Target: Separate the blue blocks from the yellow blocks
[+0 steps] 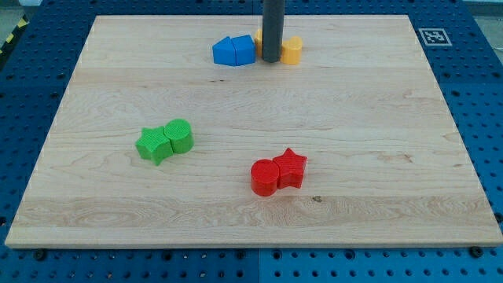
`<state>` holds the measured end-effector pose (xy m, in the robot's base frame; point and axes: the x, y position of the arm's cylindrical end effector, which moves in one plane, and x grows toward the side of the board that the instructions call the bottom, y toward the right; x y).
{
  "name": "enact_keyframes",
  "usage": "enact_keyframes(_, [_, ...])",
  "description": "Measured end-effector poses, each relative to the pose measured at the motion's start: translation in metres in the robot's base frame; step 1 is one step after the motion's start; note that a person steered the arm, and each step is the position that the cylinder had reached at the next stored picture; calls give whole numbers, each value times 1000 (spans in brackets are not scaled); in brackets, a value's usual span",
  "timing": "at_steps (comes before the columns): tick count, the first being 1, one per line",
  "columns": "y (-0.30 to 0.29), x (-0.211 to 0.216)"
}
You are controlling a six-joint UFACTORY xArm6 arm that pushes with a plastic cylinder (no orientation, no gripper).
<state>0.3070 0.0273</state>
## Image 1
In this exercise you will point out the red cylinder block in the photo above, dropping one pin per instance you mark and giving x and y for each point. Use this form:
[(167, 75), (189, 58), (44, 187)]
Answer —
[(264, 177)]

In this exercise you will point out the red star block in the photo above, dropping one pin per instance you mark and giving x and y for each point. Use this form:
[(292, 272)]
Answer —
[(291, 169)]

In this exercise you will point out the green cylinder block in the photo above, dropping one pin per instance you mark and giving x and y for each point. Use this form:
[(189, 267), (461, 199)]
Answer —
[(179, 132)]

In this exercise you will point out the light wooden board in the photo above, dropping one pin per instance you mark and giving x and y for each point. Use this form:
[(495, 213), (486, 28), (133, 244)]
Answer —
[(386, 165)]

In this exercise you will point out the blue block left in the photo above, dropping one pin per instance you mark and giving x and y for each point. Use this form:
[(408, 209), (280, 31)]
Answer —
[(224, 52)]

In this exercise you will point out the blue block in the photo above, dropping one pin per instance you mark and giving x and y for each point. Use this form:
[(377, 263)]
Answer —
[(244, 49), (224, 52)]

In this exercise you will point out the yellow heart block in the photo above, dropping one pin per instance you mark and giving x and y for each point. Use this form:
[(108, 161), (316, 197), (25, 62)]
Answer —
[(291, 50)]

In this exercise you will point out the blue block right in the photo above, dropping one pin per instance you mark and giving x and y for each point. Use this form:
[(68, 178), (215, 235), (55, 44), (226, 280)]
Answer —
[(244, 49)]

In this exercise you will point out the green star block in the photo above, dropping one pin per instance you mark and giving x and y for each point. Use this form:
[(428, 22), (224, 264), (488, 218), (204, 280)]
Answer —
[(153, 145)]

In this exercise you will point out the yellow block behind rod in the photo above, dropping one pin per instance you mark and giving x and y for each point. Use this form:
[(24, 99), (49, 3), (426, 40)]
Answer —
[(258, 41)]

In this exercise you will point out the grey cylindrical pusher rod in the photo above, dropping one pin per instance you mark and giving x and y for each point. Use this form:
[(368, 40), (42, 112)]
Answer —
[(273, 24)]

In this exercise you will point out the white fiducial marker tag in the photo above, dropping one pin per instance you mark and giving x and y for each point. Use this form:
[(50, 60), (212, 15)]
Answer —
[(435, 37)]

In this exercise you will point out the black screw front left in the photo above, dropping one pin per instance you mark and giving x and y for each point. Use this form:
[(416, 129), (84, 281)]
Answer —
[(39, 254)]

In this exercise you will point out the black screw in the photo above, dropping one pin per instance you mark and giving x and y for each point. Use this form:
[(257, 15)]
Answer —
[(39, 254), (476, 252)]

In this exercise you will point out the black screw front right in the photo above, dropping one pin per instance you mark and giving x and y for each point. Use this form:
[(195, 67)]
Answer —
[(476, 252)]

